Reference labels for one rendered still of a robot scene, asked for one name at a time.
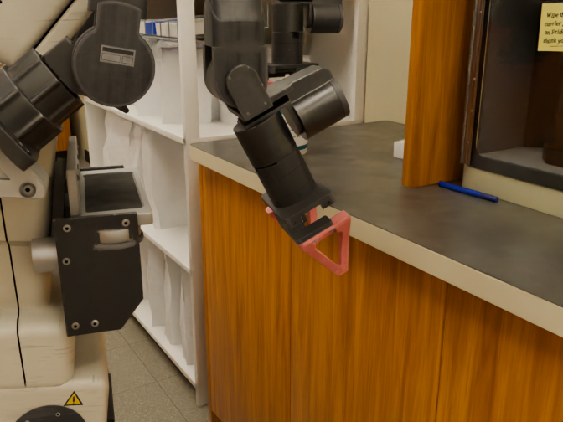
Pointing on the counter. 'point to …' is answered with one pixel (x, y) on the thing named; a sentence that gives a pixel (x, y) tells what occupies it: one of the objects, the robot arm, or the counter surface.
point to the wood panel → (436, 90)
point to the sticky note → (551, 28)
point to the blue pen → (468, 192)
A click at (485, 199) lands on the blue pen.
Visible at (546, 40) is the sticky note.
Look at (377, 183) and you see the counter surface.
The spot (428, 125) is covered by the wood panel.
